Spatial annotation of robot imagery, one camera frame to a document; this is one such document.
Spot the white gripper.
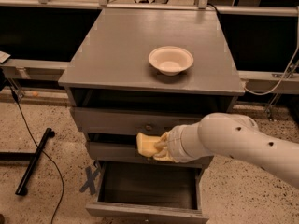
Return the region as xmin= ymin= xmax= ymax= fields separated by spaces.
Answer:
xmin=153 ymin=125 xmax=188 ymax=163

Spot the yellow sponge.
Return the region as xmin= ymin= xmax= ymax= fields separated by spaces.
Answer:
xmin=136 ymin=133 xmax=161 ymax=157

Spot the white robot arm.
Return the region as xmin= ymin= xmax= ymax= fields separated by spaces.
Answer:
xmin=154 ymin=113 xmax=299 ymax=189

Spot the grey bottom drawer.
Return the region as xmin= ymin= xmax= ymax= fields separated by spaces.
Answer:
xmin=86 ymin=161 xmax=208 ymax=224

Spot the grey drawer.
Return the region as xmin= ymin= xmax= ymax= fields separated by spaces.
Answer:
xmin=69 ymin=106 xmax=230 ymax=142
xmin=86 ymin=161 xmax=208 ymax=224
xmin=86 ymin=142 xmax=213 ymax=168

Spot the grey middle drawer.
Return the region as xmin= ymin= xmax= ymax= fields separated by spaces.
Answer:
xmin=86 ymin=142 xmax=213 ymax=168

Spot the grey top drawer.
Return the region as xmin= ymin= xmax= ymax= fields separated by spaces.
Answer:
xmin=69 ymin=106 xmax=230 ymax=142

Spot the grey drawer cabinet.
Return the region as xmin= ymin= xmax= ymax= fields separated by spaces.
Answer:
xmin=57 ymin=8 xmax=246 ymax=170

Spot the white paper bowl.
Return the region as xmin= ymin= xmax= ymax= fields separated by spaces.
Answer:
xmin=149 ymin=46 xmax=193 ymax=76

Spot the black stand leg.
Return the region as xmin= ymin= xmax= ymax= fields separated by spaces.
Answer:
xmin=15 ymin=128 xmax=55 ymax=196

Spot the white cable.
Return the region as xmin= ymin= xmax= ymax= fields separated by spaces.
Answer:
xmin=242 ymin=7 xmax=299 ymax=97

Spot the black floor cable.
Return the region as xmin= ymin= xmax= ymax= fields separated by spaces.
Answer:
xmin=8 ymin=87 xmax=65 ymax=224

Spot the metal rail frame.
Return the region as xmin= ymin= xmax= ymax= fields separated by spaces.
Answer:
xmin=0 ymin=59 xmax=69 ymax=81

